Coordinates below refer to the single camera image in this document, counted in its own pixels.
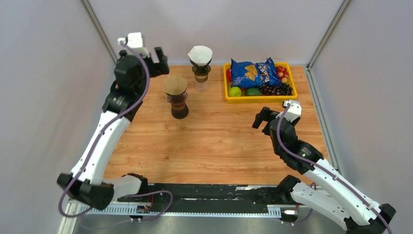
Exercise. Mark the dark purple grape bunch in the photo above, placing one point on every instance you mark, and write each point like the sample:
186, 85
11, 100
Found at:
282, 90

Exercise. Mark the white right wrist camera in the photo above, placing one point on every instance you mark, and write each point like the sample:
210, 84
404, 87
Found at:
292, 110

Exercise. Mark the yellow-green lime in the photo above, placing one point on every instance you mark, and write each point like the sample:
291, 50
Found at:
235, 92

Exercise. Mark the aluminium frame rail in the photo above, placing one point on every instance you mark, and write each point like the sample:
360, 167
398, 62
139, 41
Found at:
141, 209

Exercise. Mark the white paper sheet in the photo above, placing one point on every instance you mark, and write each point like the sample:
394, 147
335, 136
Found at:
200, 55

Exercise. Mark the dark green lime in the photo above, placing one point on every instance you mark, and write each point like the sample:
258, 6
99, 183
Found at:
252, 92

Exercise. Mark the yellow plastic bin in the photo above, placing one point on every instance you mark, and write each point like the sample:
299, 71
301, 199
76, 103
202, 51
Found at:
259, 99

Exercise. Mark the clear glass with brown sleeve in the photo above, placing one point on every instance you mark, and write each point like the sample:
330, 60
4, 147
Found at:
201, 83

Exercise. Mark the red fruit in bin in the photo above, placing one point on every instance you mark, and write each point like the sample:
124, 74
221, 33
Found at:
228, 75

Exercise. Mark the red-black coffee carafe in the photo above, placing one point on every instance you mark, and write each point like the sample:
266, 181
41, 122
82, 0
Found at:
179, 108

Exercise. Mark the brown paper coffee filter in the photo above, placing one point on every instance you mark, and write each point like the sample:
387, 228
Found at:
175, 85

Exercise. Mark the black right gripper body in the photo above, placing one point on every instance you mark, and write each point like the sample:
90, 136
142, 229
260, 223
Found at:
294, 123

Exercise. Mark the red-yellow small fruits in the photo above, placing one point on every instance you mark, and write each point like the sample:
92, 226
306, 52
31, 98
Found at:
283, 74

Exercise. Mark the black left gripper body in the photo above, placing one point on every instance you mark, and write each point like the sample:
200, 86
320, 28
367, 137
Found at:
156, 69

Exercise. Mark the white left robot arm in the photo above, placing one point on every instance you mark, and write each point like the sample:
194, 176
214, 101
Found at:
86, 183

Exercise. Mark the blue chips bag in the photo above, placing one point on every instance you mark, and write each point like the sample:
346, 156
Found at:
246, 74

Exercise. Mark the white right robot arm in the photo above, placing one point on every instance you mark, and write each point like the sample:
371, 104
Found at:
332, 190

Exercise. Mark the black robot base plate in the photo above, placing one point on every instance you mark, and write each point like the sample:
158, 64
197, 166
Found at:
212, 198

